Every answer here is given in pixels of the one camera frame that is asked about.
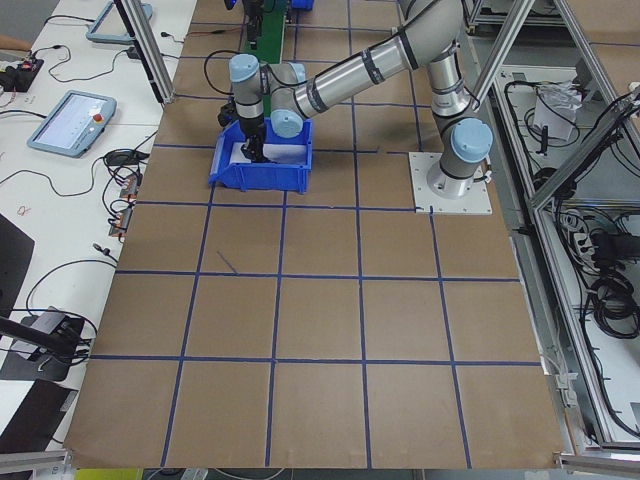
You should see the white foam pad left bin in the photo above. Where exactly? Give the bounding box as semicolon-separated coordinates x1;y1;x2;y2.
229;142;307;165

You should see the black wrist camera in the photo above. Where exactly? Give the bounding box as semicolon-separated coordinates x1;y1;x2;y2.
217;101;238;128

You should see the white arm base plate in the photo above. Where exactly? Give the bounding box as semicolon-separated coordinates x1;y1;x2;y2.
408;152;493;215

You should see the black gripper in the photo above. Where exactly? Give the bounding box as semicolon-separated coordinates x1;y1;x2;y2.
244;0;264;50
239;117;267;163

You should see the near blue teach pendant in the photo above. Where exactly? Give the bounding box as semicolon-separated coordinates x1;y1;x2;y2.
27;90;118;158

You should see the blue teach pendant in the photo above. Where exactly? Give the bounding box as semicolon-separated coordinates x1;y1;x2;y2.
85;1;133;45
27;90;118;158

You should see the blue left storage bin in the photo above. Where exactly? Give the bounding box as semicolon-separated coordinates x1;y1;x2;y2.
208;118;314;193

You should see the green conveyor belt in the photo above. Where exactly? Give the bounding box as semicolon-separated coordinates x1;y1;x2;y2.
239;0;286;119

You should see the aluminium frame post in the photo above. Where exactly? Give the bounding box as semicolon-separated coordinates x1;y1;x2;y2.
114;0;175;105

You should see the far blue teach pendant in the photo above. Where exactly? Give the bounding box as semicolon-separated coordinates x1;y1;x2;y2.
85;1;133;45

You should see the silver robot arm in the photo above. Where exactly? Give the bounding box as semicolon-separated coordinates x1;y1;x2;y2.
229;1;493;182

